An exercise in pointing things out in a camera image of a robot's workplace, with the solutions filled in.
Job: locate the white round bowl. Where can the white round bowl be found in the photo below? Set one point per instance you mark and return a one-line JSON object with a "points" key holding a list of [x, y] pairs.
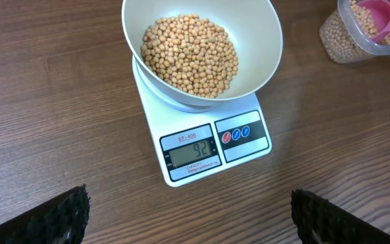
{"points": [[253, 27]]}

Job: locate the clear plastic container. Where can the clear plastic container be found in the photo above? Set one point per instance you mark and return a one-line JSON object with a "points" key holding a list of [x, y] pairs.
{"points": [[350, 47]]}

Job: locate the white digital kitchen scale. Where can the white digital kitchen scale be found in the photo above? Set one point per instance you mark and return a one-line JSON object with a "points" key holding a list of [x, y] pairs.
{"points": [[192, 143]]}

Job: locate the soybeans in white bowl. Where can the soybeans in white bowl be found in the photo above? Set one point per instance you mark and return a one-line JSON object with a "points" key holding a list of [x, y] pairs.
{"points": [[191, 54]]}

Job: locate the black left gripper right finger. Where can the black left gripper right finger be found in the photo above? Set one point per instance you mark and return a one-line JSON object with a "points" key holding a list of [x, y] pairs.
{"points": [[319, 221]]}

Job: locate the pink plastic measuring scoop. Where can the pink plastic measuring scoop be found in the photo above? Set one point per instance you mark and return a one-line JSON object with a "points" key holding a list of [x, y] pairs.
{"points": [[380, 12]]}

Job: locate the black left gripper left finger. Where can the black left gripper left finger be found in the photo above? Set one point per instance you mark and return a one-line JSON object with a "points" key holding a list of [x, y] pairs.
{"points": [[62, 219]]}

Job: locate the pile of soybeans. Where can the pile of soybeans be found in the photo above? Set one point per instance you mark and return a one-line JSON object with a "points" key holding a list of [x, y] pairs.
{"points": [[340, 40]]}

